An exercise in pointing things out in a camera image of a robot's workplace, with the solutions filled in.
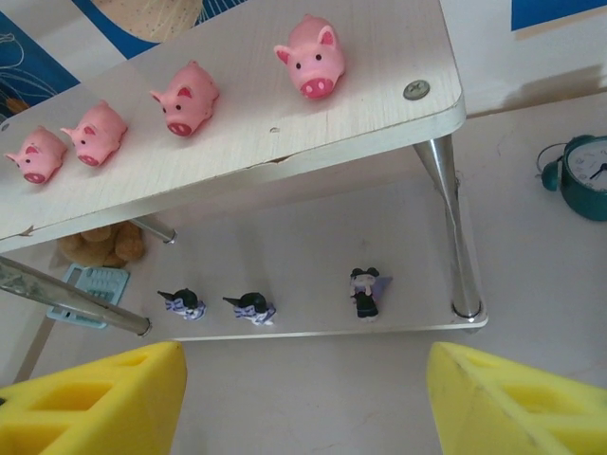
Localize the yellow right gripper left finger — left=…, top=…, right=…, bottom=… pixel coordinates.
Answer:
left=0, top=339, right=187, bottom=455

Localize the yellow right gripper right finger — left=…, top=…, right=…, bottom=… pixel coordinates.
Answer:
left=426, top=340, right=607, bottom=455

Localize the black purple devil-eared toy figure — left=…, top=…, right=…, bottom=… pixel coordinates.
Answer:
left=156, top=286, right=208, bottom=322
left=221, top=291, right=278, bottom=328

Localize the black-haired purple-winged toy figure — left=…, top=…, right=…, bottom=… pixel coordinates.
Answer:
left=349, top=266, right=395, bottom=324

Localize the pink pig toy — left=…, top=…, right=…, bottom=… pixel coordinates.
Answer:
left=149, top=60, right=221, bottom=138
left=273, top=13, right=346, bottom=101
left=60, top=100, right=129, bottom=168
left=3, top=125, right=69, bottom=186

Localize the white two-tier shelf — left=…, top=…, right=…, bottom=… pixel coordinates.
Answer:
left=0, top=0, right=489, bottom=343

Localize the light blue calculator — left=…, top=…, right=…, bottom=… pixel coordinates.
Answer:
left=46, top=263, right=132, bottom=331

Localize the brown plush toy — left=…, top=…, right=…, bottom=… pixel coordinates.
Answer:
left=56, top=221, right=147, bottom=270

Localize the teal alarm clock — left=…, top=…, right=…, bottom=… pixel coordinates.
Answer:
left=535, top=135, right=607, bottom=223

